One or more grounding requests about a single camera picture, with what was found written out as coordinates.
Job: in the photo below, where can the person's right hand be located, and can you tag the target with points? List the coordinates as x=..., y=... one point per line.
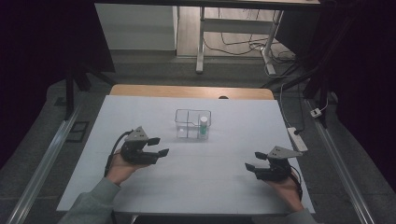
x=286, y=191

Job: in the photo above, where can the person's left hand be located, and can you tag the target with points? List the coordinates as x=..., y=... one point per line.
x=120, y=171

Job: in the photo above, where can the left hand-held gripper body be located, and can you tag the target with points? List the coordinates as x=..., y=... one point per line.
x=137, y=154

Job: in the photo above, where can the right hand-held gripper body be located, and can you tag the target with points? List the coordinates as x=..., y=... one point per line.
x=274, y=171

